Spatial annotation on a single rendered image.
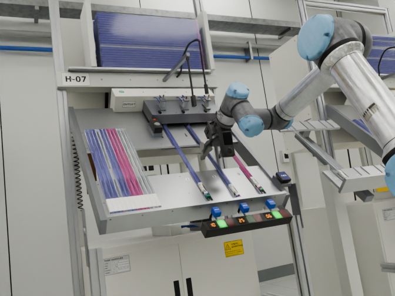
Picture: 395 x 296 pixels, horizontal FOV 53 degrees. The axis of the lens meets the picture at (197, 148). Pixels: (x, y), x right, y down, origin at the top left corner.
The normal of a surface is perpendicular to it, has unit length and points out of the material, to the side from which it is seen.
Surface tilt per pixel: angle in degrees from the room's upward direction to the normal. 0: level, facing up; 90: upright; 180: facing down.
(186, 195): 45
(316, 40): 83
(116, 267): 90
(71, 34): 90
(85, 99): 90
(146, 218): 135
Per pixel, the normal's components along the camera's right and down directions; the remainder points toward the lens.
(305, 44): -0.89, -0.07
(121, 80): 0.40, -0.20
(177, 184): 0.18, -0.83
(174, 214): 0.38, 0.55
